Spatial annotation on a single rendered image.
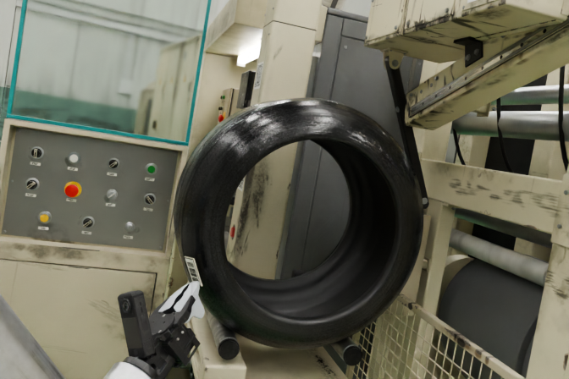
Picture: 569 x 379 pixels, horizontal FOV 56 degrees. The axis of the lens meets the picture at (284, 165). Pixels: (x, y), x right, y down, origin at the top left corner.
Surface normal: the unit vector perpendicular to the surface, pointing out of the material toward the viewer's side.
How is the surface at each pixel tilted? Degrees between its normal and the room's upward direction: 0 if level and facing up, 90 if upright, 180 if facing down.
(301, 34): 90
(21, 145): 90
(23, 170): 90
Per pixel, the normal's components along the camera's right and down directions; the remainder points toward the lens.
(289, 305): 0.12, -0.77
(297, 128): 0.22, -0.09
